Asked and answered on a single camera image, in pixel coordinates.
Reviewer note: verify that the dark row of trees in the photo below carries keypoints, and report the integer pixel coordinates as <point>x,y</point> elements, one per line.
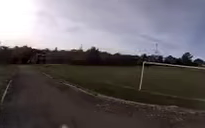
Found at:
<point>90,57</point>

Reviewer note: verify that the grass sports field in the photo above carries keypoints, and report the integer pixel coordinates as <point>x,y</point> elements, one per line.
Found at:
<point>106,78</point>

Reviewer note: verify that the gravel strip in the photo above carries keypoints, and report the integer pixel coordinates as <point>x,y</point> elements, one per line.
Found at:
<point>123,104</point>

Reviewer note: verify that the pylon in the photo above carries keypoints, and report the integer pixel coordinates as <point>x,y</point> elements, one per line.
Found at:
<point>155,49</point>

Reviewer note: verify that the grey asphalt path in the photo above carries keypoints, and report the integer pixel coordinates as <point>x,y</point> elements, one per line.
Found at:
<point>40,100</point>

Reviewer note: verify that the robot's own part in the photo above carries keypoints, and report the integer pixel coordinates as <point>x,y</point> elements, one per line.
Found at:
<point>64,126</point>

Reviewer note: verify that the white painted line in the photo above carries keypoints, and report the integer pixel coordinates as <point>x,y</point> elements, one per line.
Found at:
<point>5,91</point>

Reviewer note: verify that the white goal frame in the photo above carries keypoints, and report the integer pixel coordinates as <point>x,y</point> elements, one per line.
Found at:
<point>141,76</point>

